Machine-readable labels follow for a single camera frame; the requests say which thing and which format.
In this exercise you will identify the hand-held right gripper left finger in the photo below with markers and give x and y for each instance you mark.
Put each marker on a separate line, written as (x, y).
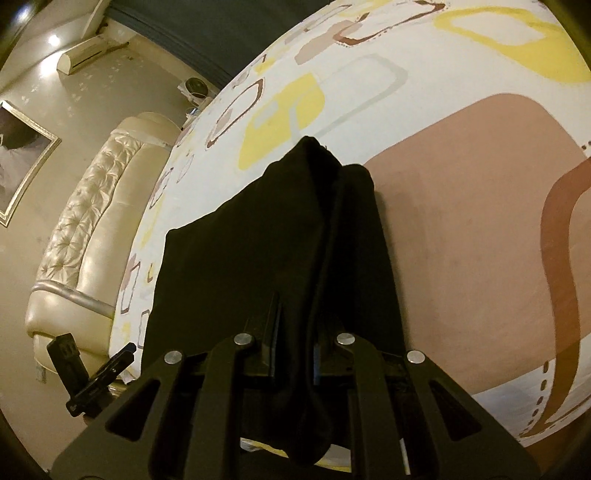
(275, 341)

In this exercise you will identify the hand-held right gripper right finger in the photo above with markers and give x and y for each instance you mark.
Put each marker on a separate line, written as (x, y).
(355, 369)

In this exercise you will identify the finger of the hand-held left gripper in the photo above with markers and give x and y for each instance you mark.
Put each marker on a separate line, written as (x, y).
(67, 360)
(104, 378)

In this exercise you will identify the black pants with metal studs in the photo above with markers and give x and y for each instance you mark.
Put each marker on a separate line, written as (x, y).
(258, 230)

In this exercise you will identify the cream tufted headboard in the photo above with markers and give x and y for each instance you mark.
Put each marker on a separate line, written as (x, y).
(92, 230)

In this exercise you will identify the bed with patterned sheet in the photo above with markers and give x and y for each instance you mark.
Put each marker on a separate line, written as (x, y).
(461, 230)

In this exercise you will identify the small white fan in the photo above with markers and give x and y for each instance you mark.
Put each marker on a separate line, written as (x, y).
(196, 87)

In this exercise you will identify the dark green curtain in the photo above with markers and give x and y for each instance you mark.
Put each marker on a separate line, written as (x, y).
(194, 32)

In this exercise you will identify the silver framed wall picture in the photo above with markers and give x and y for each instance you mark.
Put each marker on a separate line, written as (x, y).
(23, 152)

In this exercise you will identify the white wall air conditioner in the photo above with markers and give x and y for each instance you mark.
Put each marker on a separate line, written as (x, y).
(87, 53)

